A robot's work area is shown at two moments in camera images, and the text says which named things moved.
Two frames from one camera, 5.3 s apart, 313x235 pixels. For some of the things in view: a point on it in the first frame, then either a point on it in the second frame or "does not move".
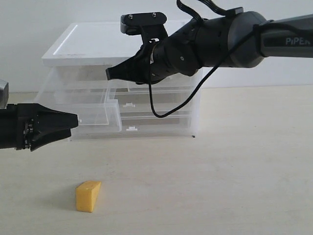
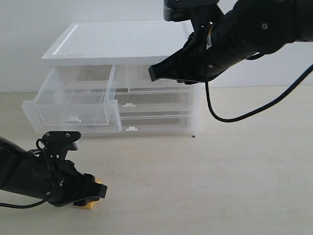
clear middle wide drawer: [139, 102] does not move
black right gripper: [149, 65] → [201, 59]
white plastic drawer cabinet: [79, 53] does not move
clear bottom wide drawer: [151, 125] does not move
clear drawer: [175, 83] does not move
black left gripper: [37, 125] → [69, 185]
